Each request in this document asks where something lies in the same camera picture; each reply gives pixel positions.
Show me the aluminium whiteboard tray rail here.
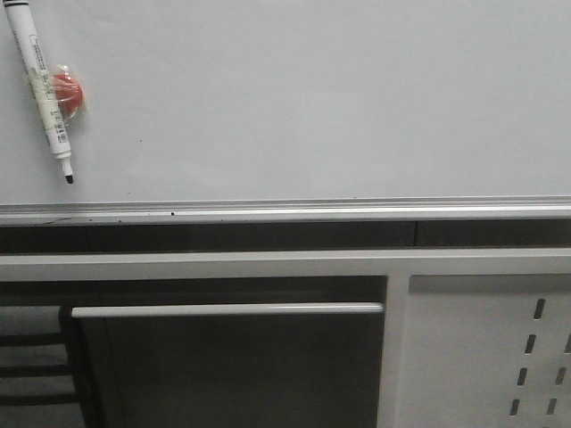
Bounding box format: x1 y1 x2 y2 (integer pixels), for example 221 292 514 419
1 195 570 226

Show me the white black dry-erase marker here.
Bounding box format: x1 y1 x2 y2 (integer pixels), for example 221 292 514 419
3 1 74 185

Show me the white metal table frame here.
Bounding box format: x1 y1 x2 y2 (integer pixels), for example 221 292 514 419
1 249 570 427

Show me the white whiteboard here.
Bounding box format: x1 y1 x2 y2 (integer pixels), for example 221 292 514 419
1 1 570 204

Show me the grey panel with white rail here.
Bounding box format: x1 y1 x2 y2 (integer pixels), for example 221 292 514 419
71 302 385 427

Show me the red round magnet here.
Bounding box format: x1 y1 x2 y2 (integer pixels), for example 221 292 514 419
50 64 85 125

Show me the white perforated metal panel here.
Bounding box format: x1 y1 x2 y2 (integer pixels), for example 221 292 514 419
395 275 570 427

